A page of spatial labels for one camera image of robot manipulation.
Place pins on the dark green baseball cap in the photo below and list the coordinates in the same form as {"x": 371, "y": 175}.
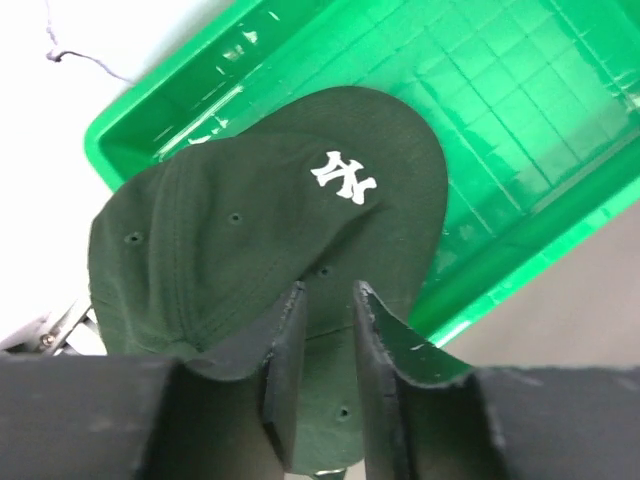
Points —
{"x": 343, "y": 185}

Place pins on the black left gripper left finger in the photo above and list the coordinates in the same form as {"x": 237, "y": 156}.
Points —
{"x": 229, "y": 413}

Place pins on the green plastic tray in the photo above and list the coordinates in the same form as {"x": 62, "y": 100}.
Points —
{"x": 535, "y": 104}

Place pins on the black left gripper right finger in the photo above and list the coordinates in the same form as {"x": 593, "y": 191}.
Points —
{"x": 428, "y": 415}

